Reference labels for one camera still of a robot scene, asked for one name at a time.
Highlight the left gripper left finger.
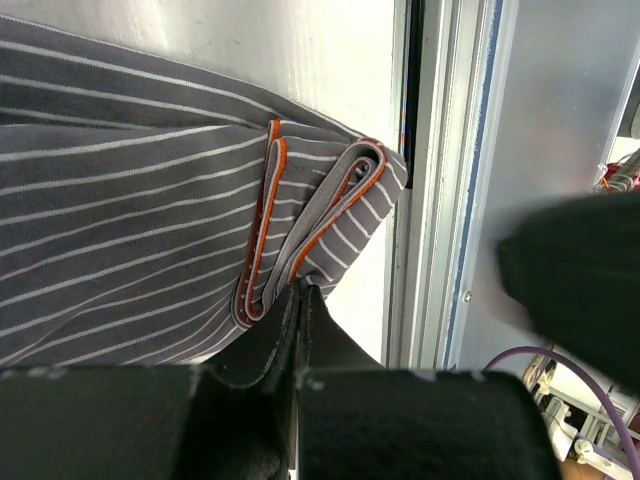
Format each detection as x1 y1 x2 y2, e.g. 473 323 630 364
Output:
1 285 300 479

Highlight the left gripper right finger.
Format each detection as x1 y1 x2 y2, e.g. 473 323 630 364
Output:
297 287 558 479

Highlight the striped grey underwear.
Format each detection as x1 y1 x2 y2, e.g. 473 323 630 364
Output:
1 17 408 366

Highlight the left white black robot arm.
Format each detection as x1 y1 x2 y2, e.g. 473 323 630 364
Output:
1 193 639 479

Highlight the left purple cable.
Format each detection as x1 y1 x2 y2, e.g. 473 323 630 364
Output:
482 345 637 461

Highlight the aluminium frame rail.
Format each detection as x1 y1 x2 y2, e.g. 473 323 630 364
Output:
382 1 639 369

